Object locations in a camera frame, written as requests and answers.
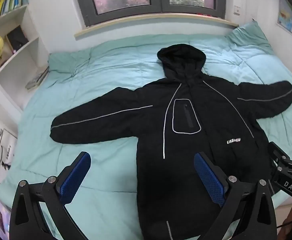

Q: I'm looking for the black framed board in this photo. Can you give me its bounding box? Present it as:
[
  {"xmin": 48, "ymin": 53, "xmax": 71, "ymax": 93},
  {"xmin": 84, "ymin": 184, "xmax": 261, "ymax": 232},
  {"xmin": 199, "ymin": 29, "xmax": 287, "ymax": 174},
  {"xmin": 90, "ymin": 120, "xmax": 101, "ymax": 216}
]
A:
[{"xmin": 6, "ymin": 25, "xmax": 29, "ymax": 52}]

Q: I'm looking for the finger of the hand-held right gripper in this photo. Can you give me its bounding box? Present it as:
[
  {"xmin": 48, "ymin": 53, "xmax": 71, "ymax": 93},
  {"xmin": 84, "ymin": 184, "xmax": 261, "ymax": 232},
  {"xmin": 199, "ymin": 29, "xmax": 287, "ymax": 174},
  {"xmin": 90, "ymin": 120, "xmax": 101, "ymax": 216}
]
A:
[{"xmin": 268, "ymin": 141, "xmax": 291, "ymax": 167}]

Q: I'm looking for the white bookshelf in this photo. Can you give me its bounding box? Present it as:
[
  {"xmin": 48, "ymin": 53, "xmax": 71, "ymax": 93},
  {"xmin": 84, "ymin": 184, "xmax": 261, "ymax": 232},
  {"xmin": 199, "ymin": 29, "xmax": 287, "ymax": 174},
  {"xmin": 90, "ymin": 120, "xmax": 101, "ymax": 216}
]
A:
[{"xmin": 0, "ymin": 0, "xmax": 49, "ymax": 114}]

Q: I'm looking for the black hooded jacket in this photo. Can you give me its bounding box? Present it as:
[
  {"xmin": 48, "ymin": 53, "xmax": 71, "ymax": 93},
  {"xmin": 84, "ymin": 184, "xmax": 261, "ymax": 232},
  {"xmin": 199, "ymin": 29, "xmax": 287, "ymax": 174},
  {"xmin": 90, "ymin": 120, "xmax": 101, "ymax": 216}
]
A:
[{"xmin": 50, "ymin": 44, "xmax": 292, "ymax": 240}]

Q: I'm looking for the beige window sill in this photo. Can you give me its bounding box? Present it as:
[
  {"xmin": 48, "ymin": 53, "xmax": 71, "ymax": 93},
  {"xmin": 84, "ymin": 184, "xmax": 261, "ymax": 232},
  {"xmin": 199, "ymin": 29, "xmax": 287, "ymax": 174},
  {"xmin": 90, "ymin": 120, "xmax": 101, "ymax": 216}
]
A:
[{"xmin": 74, "ymin": 13, "xmax": 239, "ymax": 41}]

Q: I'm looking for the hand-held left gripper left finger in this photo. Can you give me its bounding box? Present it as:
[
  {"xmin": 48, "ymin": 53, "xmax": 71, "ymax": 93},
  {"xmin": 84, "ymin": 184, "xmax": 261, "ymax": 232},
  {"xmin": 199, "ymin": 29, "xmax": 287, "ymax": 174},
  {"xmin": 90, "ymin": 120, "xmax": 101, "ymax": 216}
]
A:
[{"xmin": 9, "ymin": 151, "xmax": 91, "ymax": 240}]

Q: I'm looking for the teal quilted comforter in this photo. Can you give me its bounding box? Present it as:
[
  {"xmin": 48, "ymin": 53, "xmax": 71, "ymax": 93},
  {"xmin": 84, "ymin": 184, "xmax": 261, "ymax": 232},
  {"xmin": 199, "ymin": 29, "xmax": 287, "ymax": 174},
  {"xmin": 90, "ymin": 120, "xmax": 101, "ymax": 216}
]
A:
[{"xmin": 0, "ymin": 21, "xmax": 292, "ymax": 240}]

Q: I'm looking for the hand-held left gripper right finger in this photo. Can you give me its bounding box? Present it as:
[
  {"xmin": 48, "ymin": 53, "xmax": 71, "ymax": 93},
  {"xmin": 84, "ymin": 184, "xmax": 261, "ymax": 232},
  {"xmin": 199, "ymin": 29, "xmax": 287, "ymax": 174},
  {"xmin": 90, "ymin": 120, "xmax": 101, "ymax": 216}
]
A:
[{"xmin": 194, "ymin": 151, "xmax": 278, "ymax": 240}]

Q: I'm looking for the line drawing wall poster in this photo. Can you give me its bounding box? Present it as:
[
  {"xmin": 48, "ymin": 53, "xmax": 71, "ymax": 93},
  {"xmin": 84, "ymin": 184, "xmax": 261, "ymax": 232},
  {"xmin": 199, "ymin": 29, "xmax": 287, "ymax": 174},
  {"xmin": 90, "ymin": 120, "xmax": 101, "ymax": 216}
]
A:
[{"xmin": 0, "ymin": 128, "xmax": 18, "ymax": 183}]

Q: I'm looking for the stack of bedside books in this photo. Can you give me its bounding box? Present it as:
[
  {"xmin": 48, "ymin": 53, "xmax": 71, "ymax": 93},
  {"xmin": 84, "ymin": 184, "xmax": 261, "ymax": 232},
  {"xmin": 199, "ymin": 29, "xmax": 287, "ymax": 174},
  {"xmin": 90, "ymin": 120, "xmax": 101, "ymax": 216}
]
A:
[{"xmin": 25, "ymin": 68, "xmax": 49, "ymax": 90}]

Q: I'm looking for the small colourful picture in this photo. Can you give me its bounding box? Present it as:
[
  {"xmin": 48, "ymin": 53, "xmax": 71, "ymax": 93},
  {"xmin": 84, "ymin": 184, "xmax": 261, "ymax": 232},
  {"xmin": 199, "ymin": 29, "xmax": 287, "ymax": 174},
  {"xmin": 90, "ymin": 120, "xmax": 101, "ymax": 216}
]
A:
[{"xmin": 0, "ymin": 194, "xmax": 11, "ymax": 236}]

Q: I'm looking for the teal pillow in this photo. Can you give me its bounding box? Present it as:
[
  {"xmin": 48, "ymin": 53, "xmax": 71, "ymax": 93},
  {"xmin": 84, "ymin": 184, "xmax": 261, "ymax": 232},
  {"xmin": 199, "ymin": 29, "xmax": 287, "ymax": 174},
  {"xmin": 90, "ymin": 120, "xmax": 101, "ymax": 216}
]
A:
[{"xmin": 226, "ymin": 20, "xmax": 274, "ymax": 55}]

